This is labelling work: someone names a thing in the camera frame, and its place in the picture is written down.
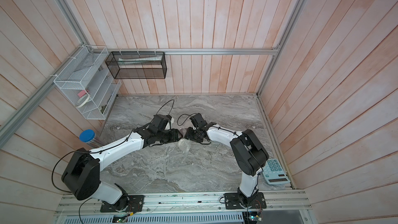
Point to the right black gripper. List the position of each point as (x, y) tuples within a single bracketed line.
[(188, 135)]

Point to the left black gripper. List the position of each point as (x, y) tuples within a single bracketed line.
[(174, 136)]

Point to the clear bubble wrap sheet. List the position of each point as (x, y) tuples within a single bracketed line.
[(186, 146)]

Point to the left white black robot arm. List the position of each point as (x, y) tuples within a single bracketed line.
[(82, 174)]

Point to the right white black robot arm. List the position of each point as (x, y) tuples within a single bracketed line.
[(249, 153)]

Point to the blue lid plastic jar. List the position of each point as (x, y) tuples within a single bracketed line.
[(90, 138)]

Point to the paper sheet in basket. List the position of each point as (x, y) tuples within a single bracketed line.
[(135, 61)]

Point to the white tape roll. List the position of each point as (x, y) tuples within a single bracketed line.
[(83, 100)]

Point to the pink eraser block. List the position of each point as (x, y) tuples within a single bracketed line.
[(82, 93)]

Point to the light blue calculator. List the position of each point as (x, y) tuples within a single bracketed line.
[(274, 173)]

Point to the black mesh wall basket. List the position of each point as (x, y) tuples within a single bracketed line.
[(136, 72)]

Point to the white wire mesh shelf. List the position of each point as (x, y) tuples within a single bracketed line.
[(86, 70)]

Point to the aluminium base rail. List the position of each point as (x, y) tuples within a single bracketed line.
[(189, 202)]

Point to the horizontal aluminium wall rail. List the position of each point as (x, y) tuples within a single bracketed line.
[(204, 51)]

